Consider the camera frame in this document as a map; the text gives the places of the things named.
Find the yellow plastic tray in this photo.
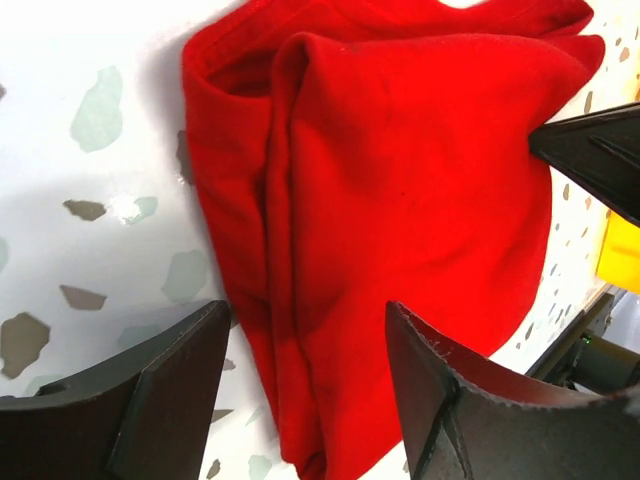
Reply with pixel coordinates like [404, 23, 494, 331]
[594, 89, 640, 296]

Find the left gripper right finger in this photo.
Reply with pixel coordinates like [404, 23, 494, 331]
[386, 302, 639, 479]

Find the red t shirt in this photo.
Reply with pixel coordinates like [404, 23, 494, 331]
[182, 1, 605, 479]

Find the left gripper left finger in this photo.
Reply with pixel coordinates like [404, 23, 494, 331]
[1, 301, 231, 480]

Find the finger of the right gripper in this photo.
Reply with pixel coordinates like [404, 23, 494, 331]
[529, 102, 640, 225]

